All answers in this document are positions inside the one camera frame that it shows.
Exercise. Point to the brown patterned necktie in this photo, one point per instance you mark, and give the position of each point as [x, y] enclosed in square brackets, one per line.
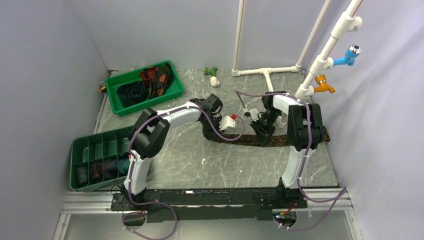
[251, 140]

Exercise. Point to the green open tray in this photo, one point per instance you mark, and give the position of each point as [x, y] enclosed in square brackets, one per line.
[112, 83]

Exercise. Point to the dark teal tie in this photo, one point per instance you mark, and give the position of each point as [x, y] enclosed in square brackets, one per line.
[133, 93]

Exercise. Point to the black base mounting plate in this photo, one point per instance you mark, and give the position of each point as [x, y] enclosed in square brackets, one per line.
[260, 203]

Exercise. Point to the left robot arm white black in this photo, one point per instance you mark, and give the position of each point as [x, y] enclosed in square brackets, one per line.
[149, 133]

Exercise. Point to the blue faucet tap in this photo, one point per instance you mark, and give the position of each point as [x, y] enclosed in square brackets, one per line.
[351, 53]

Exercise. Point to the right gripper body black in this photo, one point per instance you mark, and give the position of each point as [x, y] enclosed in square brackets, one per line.
[264, 124]

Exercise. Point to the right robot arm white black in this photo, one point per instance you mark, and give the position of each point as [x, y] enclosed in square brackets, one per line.
[305, 131]

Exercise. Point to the rolled black tie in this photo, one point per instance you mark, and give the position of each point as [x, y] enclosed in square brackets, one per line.
[81, 175]

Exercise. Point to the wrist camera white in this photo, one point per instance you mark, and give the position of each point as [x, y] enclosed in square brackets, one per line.
[227, 122]
[251, 113]

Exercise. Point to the rolled dark red tie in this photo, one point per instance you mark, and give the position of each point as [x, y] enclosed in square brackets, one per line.
[95, 172]

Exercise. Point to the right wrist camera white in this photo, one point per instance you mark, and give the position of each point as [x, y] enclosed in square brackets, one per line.
[251, 113]

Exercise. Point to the rolled navy plaid tie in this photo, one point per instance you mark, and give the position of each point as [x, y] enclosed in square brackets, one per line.
[109, 169]

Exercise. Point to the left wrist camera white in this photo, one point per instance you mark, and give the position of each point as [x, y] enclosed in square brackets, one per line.
[227, 122]

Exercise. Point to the orange black tie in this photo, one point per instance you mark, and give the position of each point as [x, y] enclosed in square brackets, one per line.
[158, 79]

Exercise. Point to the aluminium rail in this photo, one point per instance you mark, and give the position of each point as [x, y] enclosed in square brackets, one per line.
[100, 202]

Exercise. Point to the green compartment organizer tray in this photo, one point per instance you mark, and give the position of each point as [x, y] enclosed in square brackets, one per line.
[98, 147]

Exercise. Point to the white pipe fitting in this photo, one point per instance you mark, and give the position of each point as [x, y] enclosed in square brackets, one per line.
[214, 82]

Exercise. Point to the rolled dark green tie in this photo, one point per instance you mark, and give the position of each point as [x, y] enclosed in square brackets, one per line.
[123, 166]

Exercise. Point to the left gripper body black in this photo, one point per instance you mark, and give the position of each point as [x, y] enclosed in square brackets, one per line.
[208, 129]

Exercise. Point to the green pipe fitting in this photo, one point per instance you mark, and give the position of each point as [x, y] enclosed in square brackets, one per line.
[210, 71]

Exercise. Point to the orange faucet tap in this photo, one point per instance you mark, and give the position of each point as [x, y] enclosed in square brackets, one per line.
[321, 80]

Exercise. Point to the white pvc pipe frame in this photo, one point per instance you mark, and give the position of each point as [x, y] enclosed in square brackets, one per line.
[346, 23]

